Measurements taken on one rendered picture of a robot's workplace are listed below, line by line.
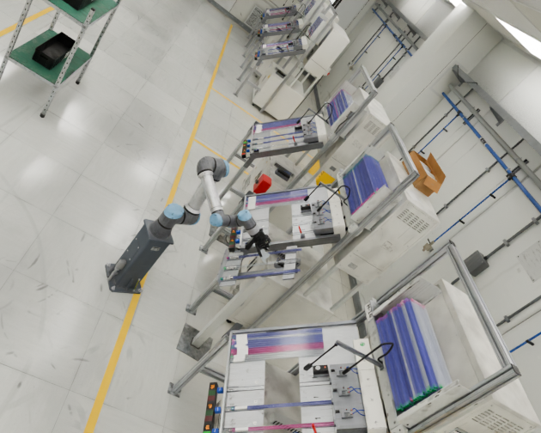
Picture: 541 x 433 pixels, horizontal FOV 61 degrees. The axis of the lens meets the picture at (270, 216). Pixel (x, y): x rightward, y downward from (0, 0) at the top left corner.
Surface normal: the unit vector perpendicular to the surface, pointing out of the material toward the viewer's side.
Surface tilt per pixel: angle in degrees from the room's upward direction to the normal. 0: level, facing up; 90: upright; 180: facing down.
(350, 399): 44
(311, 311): 90
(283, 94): 90
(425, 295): 90
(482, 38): 90
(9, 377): 0
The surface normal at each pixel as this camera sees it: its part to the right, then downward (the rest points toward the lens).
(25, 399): 0.59, -0.66
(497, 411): -0.01, 0.57
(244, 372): -0.14, -0.81
